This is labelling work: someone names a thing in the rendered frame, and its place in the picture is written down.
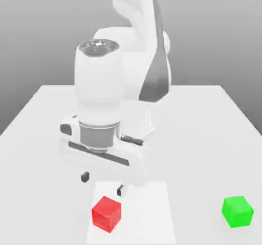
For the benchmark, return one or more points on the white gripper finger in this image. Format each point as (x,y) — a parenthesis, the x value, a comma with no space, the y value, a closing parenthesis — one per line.
(120,190)
(85,177)

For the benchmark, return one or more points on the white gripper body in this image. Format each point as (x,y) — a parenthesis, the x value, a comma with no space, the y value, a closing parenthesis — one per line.
(135,167)

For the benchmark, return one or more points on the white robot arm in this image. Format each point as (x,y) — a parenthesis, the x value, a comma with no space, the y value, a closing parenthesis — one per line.
(98,81)

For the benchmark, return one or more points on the small green cube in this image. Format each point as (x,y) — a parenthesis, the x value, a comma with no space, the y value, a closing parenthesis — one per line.
(237,212)

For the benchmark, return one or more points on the small red cube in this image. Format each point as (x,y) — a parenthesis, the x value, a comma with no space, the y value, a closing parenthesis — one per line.
(105,214)

